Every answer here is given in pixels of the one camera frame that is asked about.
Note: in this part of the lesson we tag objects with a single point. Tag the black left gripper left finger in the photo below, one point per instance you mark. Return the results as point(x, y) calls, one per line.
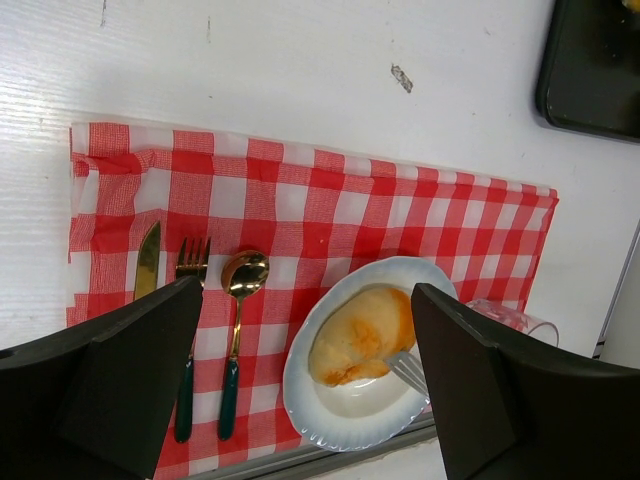
point(94, 401)

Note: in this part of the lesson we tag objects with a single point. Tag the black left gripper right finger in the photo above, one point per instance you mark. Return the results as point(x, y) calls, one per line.
point(508, 406)

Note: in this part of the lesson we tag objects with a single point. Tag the metal tongs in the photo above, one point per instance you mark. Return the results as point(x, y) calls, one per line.
point(410, 370)

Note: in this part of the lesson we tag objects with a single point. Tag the pale bread roll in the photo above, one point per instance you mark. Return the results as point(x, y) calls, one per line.
point(356, 340)

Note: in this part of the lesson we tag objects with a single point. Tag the clear drinking glass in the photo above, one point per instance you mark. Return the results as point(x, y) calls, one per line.
point(515, 320)

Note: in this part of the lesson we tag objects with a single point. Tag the white blue-rimmed plate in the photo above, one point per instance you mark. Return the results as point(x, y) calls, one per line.
point(366, 412)

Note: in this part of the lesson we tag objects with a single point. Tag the red white checkered cloth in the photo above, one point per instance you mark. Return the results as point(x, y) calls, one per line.
point(317, 215)

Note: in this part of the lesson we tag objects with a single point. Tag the black baking tray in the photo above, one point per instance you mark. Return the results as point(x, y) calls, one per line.
point(588, 80)

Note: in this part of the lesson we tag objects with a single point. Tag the front aluminium rail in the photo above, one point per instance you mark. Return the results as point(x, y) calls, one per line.
point(310, 461)

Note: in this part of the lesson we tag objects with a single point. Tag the aluminium table rail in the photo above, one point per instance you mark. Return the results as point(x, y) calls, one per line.
point(618, 342)

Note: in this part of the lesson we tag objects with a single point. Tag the gold knife black handle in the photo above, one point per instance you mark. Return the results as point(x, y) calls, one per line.
point(147, 265)

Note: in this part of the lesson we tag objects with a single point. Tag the gold spoon green handle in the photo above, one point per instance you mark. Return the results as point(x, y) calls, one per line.
point(242, 276)

